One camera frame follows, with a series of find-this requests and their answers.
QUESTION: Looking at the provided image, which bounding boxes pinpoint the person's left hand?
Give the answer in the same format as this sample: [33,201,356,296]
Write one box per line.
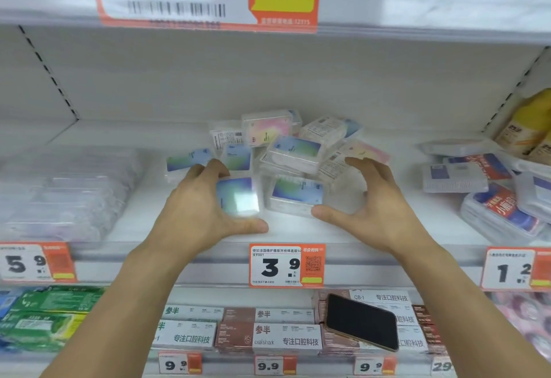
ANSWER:
[145,159,270,261]

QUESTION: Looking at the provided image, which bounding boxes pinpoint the person's right hand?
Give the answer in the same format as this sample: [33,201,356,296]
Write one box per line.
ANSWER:
[311,157,436,259]

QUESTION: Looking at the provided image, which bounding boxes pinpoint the blue gradient floss pick case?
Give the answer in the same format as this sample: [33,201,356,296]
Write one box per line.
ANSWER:
[215,176,262,220]

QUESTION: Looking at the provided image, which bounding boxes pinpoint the person's left forearm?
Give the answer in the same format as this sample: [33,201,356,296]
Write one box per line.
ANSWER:
[41,242,203,378]

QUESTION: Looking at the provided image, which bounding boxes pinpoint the person's right forearm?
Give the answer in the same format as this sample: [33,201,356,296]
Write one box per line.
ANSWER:
[398,236,551,378]

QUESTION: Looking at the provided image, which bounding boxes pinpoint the pile of clear floss boxes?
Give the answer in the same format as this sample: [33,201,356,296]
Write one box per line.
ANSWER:
[165,109,392,219]

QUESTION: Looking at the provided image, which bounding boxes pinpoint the row of toothpaste boxes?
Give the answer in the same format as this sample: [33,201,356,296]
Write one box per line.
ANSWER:
[148,289,449,357]

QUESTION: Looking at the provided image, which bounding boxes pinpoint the black smartphone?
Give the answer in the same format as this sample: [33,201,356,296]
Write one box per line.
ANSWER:
[324,293,400,353]

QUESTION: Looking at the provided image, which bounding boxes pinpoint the small orange white price label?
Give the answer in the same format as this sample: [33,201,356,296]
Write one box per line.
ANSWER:
[430,356,457,377]
[254,355,298,377]
[158,351,203,377]
[353,356,397,377]

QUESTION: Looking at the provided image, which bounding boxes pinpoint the pile of blue red packets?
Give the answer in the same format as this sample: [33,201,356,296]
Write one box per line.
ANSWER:
[418,138,551,246]

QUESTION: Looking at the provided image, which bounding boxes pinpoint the stack of clear plastic packs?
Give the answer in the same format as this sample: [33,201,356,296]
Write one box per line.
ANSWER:
[0,146,145,244]

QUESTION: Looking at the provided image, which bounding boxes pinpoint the yellow bottle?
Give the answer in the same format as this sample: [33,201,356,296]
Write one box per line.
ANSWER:
[527,131,551,165]
[494,88,551,155]

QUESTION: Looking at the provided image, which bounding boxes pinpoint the stack of pink packets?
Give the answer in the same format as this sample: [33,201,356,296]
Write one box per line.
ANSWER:
[490,291,551,363]

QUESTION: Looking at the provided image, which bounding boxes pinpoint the stack of green packets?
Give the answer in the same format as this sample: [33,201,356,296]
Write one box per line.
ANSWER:
[0,286,106,353]

